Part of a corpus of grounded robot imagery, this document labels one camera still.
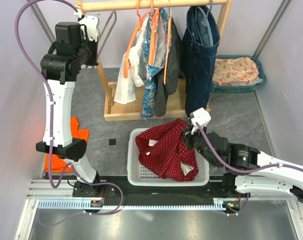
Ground red polka dot skirt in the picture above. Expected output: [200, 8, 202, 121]
[135, 118, 199, 182]

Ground orange hanger of blouse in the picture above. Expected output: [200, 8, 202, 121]
[123, 0, 148, 79]

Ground white blouse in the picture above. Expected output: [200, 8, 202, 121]
[114, 18, 148, 105]

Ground blue floral skirt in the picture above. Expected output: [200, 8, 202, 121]
[140, 8, 169, 119]

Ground orange hanger of floral skirt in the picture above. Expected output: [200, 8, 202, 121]
[148, 0, 160, 66]

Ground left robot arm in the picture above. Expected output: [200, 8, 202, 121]
[35, 17, 102, 198]

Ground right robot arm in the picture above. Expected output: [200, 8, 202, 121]
[181, 125, 303, 204]

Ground orange hanger of grey garment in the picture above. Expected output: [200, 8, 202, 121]
[163, 0, 172, 86]

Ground blue-grey hanger of denim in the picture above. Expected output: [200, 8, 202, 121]
[195, 0, 214, 47]

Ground green laundry tub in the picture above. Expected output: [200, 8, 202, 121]
[211, 55, 267, 93]

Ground grey dotted garment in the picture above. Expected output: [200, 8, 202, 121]
[154, 18, 183, 117]

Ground white plastic laundry basket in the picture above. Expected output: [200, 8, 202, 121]
[127, 127, 210, 187]

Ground pink patterned clothes in tub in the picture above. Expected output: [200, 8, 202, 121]
[212, 57, 263, 87]

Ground black square floor marker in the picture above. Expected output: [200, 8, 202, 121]
[108, 138, 117, 146]

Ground dark denim garment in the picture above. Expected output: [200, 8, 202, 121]
[180, 5, 220, 116]

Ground orange cloth on floor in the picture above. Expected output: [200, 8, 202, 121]
[43, 116, 90, 173]

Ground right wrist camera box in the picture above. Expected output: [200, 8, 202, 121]
[189, 107, 212, 135]

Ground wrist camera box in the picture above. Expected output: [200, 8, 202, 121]
[189, 107, 212, 135]
[78, 15, 100, 42]

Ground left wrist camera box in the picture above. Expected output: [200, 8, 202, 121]
[78, 15, 100, 42]

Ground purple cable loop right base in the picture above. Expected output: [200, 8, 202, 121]
[214, 193, 251, 217]

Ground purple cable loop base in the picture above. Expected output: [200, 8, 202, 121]
[36, 182, 124, 228]
[214, 193, 251, 217]

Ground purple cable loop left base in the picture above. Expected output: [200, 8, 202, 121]
[36, 182, 124, 228]

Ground slotted cable duct rail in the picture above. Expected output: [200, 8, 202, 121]
[38, 199, 227, 211]

